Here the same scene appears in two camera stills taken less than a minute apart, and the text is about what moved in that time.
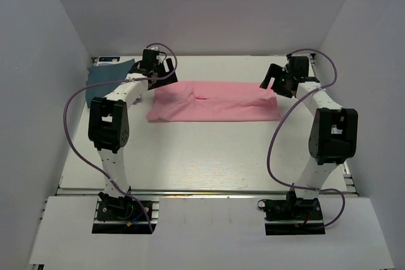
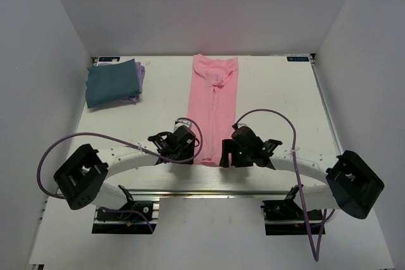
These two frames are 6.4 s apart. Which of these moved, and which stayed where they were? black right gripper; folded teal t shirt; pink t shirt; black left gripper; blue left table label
Moved: black right gripper; pink t shirt; black left gripper
Stayed: blue left table label; folded teal t shirt
